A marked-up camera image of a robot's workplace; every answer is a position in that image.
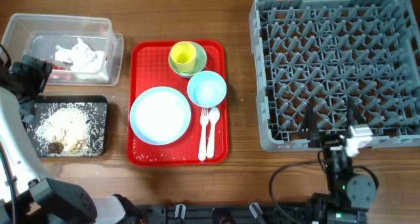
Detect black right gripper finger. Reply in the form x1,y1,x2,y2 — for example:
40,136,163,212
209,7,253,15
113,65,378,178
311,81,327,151
346,97,366,127
300,104,320,142

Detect red snack wrapper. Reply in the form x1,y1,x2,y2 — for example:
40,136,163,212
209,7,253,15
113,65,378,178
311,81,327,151
52,64,66,70

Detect white napkin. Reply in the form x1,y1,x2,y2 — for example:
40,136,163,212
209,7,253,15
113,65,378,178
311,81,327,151
54,37,109,81

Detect food scraps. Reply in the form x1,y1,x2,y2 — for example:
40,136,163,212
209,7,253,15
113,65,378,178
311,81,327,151
28,102,106,156

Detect white plastic fork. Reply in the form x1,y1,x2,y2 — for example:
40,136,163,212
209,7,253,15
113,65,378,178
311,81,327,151
198,108,209,161

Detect light blue bowl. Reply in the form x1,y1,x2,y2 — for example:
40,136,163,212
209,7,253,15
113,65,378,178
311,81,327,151
187,71,227,108

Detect green small plate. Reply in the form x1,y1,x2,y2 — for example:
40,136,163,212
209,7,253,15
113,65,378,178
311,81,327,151
168,41,207,78

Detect light blue dinner plate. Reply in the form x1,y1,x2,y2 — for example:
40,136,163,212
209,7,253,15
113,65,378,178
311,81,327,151
129,86,192,146

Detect yellow plastic cup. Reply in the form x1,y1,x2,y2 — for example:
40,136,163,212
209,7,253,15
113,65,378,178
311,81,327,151
170,41,197,73

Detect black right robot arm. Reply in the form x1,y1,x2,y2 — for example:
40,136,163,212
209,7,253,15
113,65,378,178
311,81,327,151
299,98,379,223

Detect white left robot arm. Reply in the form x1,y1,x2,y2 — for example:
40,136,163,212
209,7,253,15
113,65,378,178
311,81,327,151
1,55,136,223

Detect grey dishwasher rack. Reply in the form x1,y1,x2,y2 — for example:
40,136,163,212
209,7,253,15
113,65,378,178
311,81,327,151
249,0,419,152

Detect black plastic tray bin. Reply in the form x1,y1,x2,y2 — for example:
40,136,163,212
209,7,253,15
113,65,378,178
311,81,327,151
24,95,109,158

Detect clear plastic bin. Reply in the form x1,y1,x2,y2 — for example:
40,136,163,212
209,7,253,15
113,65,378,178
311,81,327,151
1,13,123,86

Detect white plastic spoon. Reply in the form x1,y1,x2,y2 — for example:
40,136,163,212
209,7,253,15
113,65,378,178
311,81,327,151
206,107,220,158

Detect red serving tray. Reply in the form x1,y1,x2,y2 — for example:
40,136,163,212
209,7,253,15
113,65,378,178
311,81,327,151
126,41,229,166

